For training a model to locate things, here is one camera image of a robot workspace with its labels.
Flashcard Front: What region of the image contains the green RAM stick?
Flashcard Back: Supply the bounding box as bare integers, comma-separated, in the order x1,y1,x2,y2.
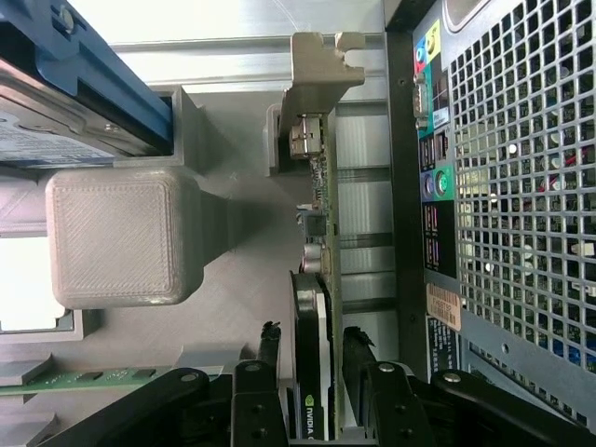
0,365,224,398

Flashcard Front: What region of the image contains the grey parts rack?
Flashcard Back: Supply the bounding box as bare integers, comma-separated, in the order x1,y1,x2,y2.
0,86,373,447

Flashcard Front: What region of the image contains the open dark PC case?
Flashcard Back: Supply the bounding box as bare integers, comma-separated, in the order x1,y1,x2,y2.
384,0,596,447

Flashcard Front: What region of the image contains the CPU with metal lid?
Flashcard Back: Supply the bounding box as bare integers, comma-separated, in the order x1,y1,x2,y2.
0,236,75,332

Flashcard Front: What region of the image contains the hard disk in blue caddy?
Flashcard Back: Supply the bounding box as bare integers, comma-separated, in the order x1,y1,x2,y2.
0,0,177,169

